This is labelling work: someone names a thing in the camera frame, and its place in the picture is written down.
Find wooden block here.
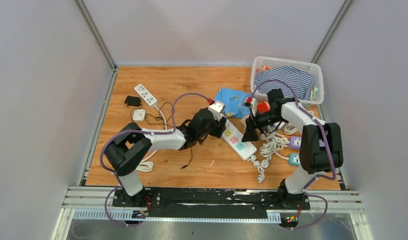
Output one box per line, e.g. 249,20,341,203
240,115,254,130

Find white back power strip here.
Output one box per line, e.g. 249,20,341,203
222,119,267,184

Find white plastic basket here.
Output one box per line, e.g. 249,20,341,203
250,56,324,105

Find purple power strip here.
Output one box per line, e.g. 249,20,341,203
288,136,325,150

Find black power adapter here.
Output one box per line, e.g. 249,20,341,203
124,95,142,107

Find white square plug adapter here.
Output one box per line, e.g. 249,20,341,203
132,109,146,122

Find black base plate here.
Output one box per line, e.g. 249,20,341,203
110,187,310,227

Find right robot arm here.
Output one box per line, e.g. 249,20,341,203
242,89,343,209

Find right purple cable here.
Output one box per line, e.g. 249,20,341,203
245,78,338,231

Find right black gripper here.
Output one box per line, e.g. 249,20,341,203
242,107,285,143

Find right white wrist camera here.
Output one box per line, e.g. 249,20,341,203
243,97,258,116

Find red cube socket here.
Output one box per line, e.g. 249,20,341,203
256,101,270,114

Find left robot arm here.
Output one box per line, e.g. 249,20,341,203
100,106,227,207

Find blue striped cloth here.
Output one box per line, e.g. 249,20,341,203
254,65,315,101

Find teal power strip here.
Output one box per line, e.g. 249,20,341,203
288,153,300,167

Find white coiled cable bundle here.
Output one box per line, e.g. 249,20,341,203
256,110,314,169

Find black thin adapter cable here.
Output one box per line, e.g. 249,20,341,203
129,100,204,171

